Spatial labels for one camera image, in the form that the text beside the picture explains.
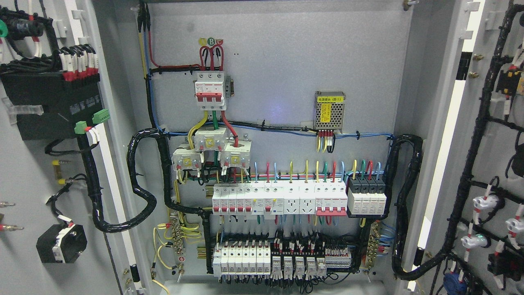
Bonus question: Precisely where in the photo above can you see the grey cabinet door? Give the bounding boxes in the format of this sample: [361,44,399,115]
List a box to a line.
[419,0,523,295]
[1,0,144,295]

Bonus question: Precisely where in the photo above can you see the white current transformers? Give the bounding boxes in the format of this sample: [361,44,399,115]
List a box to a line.
[172,127,251,170]

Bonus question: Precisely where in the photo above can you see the white socket breaker row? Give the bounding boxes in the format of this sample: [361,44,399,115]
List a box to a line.
[212,180,348,220]

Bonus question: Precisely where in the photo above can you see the metal mesh power supply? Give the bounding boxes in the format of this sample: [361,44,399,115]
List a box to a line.
[313,91,346,130]

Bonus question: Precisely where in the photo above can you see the red white main breaker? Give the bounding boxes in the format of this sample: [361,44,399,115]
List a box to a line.
[194,71,229,111]

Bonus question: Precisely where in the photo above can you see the white lower breaker row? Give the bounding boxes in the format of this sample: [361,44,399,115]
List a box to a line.
[212,239,272,279]

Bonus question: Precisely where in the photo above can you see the black surge protector block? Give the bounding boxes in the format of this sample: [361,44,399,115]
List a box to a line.
[348,176,387,219]

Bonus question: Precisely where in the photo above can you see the brass ground terminal bar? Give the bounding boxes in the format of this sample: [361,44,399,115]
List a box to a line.
[169,211,186,281]

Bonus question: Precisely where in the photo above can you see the black digital power meter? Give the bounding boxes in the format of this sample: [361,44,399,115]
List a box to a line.
[1,72,110,141]

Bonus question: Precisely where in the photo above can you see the black left cable loom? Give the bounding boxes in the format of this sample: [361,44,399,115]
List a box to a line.
[78,128,172,234]

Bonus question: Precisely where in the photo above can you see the black cable loom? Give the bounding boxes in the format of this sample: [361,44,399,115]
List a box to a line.
[78,128,172,234]
[385,134,451,281]

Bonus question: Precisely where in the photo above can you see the black right cable loom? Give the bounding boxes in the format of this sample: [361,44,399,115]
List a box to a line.
[385,134,451,281]

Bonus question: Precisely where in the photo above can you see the white rotary selector switch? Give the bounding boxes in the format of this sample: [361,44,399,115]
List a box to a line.
[36,224,87,263]

